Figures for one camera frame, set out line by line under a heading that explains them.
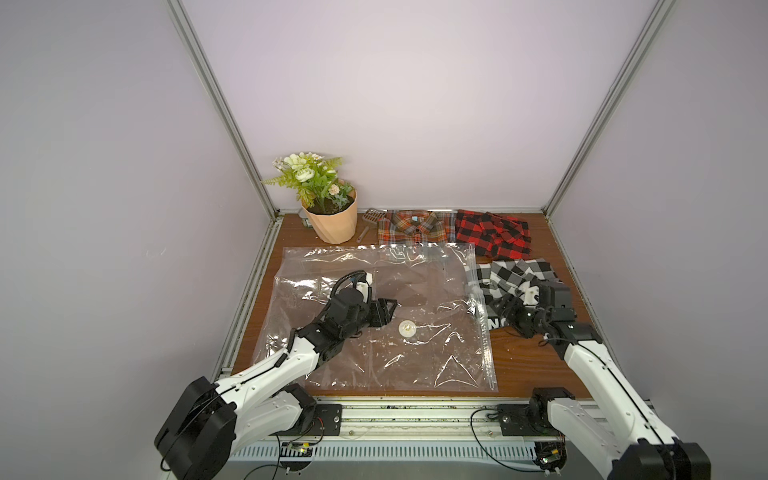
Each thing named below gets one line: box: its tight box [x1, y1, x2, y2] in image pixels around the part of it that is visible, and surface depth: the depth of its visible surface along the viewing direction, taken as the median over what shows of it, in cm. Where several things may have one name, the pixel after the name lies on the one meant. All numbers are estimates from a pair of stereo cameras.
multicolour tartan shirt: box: [378, 210, 457, 245], surface depth 112 cm
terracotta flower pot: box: [301, 179, 358, 245], surface depth 102 cm
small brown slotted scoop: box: [356, 207, 388, 243], surface depth 120 cm
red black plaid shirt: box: [455, 209, 532, 261], surface depth 112 cm
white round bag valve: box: [398, 320, 417, 337], surface depth 89 cm
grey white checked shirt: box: [476, 258, 563, 330], surface depth 100 cm
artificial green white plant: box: [261, 152, 354, 214], surface depth 94 cm
